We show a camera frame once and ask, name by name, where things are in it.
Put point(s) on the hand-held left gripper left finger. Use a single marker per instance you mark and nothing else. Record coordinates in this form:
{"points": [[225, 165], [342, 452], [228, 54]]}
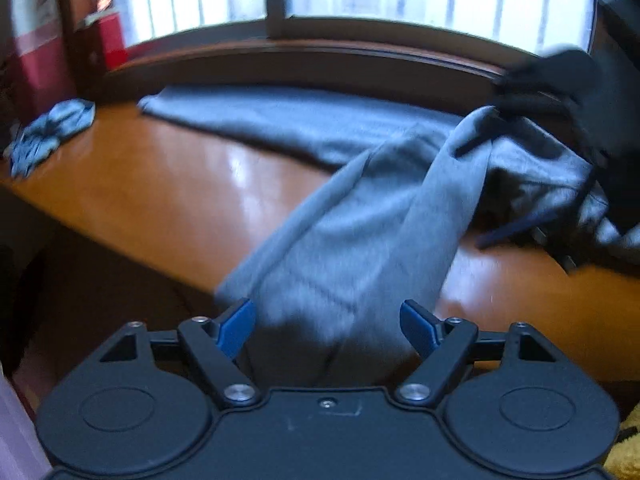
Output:
{"points": [[236, 327]]}

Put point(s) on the grey sweatpants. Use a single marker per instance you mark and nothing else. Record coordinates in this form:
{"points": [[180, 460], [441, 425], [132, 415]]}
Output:
{"points": [[350, 240]]}

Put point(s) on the person's lilac clothing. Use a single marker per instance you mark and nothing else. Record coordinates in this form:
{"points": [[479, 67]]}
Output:
{"points": [[17, 425]]}

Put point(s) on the yellow plush toy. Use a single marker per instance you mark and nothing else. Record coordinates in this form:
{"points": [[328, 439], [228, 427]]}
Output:
{"points": [[627, 445]]}

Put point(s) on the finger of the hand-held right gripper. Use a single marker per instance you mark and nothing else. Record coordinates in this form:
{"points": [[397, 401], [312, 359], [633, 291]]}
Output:
{"points": [[520, 230], [477, 132]]}

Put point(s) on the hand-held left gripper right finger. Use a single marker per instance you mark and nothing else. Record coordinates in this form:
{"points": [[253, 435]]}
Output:
{"points": [[419, 330]]}

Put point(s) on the wooden framed window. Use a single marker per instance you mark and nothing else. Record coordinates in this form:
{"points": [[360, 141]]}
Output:
{"points": [[400, 0]]}

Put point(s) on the red and white box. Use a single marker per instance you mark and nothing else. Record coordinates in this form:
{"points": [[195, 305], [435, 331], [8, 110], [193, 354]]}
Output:
{"points": [[40, 30]]}

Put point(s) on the crumpled blue jeans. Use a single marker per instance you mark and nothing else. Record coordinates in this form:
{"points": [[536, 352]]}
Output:
{"points": [[50, 132]]}

